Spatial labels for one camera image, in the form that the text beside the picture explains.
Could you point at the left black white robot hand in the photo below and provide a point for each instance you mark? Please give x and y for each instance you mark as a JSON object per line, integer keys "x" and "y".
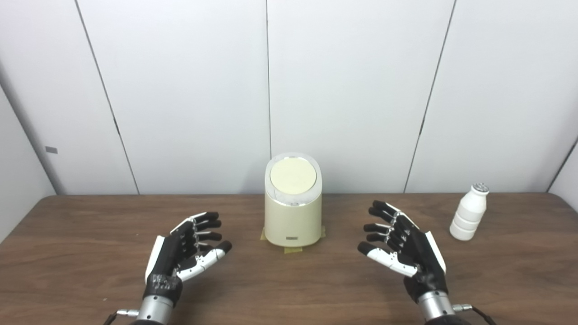
{"x": 165, "y": 264}

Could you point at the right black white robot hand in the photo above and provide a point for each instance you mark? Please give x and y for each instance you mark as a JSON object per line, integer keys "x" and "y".
{"x": 422, "y": 257}

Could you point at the small white plastic bottle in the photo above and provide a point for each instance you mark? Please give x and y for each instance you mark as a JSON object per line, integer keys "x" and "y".
{"x": 469, "y": 214}

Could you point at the round cream bin lid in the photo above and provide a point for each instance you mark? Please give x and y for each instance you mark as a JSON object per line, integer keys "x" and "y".
{"x": 293, "y": 175}

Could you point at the cream-colored cylindrical bin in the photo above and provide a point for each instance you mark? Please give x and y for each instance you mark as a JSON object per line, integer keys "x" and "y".
{"x": 292, "y": 221}

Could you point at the small grey wall tag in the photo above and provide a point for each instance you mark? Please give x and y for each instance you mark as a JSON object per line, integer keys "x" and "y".
{"x": 51, "y": 150}

